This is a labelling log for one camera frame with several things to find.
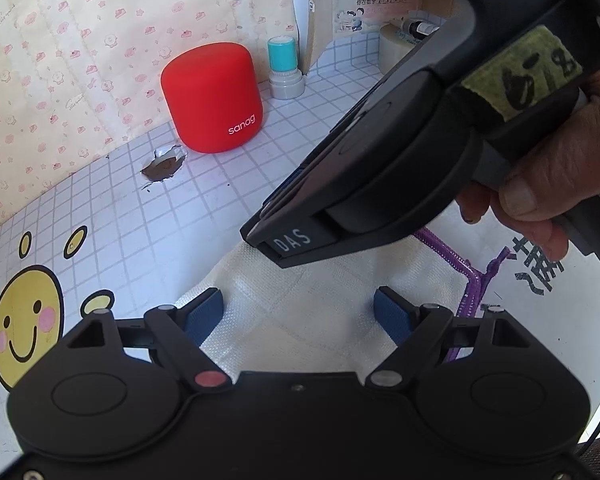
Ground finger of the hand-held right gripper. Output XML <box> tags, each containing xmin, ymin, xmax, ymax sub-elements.
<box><xmin>240</xmin><ymin>209</ymin><xmax>417</xmax><ymax>269</ymax></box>
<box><xmin>251</xmin><ymin>159</ymin><xmax>332</xmax><ymax>222</ymax></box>

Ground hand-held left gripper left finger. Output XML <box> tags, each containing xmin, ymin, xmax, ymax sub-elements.
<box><xmin>66</xmin><ymin>287</ymin><xmax>232</xmax><ymax>393</ymax></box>

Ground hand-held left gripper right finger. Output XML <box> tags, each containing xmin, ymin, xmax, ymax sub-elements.
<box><xmin>366</xmin><ymin>286</ymin><xmax>533</xmax><ymax>389</ymax></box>

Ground white towel with purple trim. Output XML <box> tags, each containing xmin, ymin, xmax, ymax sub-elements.
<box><xmin>172</xmin><ymin>227</ymin><xmax>512</xmax><ymax>386</ymax></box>

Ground person's right hand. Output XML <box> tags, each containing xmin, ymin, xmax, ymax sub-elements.
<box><xmin>455</xmin><ymin>57</ymin><xmax>600</xmax><ymax>262</ymax></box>

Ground clear tape roll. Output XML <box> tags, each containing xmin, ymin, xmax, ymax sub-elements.
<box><xmin>378</xmin><ymin>22</ymin><xmax>422</xmax><ymax>74</ymax></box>

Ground red round speaker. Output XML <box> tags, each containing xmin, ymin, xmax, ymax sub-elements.
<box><xmin>160</xmin><ymin>44</ymin><xmax>265</xmax><ymax>155</ymax></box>

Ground teal and grey stamp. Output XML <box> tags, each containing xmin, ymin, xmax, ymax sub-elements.
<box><xmin>266</xmin><ymin>36</ymin><xmax>306</xmax><ymax>101</ymax></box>

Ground light wooden bookshelf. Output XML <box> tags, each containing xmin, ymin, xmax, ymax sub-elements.
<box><xmin>305</xmin><ymin>0</ymin><xmax>457</xmax><ymax>74</ymax></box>

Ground white board panel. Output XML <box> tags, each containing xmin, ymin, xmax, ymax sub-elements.
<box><xmin>290</xmin><ymin>0</ymin><xmax>314</xmax><ymax>74</ymax></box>

